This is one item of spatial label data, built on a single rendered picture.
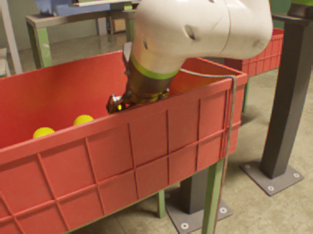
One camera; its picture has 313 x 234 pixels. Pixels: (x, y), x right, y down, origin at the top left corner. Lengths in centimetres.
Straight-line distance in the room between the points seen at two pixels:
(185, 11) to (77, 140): 25
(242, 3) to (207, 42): 9
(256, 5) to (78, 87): 57
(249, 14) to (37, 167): 40
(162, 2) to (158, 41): 5
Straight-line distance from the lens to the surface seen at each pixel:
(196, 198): 121
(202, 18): 34
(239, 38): 38
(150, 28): 33
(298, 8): 119
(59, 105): 79
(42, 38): 105
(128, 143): 44
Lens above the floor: 103
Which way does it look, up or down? 27 degrees down
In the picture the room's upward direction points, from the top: 3 degrees counter-clockwise
